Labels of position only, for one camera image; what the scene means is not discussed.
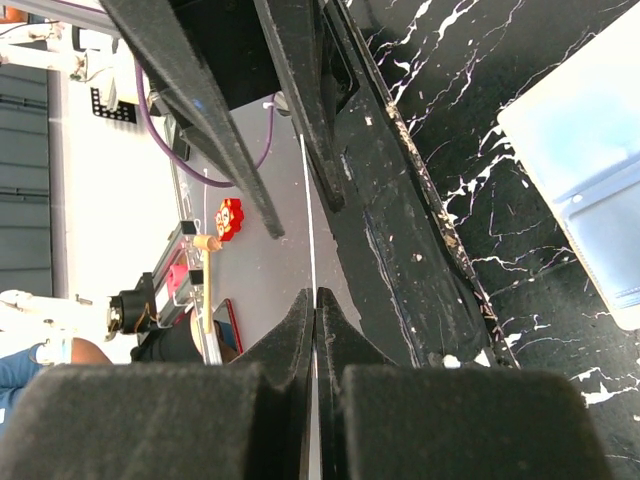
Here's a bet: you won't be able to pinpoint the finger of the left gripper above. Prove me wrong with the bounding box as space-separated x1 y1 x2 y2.
254 1 345 212
102 1 285 238

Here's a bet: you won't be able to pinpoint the beige leather card holder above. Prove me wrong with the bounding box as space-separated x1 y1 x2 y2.
497 6 639 331

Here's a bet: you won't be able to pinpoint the blue plastic card sleeves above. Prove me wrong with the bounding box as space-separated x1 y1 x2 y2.
520 95 639 309

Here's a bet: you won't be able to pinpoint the wooden toy hammer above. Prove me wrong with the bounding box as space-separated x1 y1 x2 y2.
193 234 222 335

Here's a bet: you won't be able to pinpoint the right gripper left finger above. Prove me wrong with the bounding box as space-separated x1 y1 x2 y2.
1 289 314 479

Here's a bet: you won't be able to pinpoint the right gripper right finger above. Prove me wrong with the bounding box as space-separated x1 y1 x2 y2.
315 288 612 479

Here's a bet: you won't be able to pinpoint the red toy figure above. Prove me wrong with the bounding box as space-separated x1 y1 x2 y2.
215 198 245 242

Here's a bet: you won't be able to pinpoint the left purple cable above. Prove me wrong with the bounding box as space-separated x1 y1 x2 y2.
132 54 277 189

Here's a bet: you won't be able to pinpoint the white diamond card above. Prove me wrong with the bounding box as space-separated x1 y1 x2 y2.
299 133 322 479

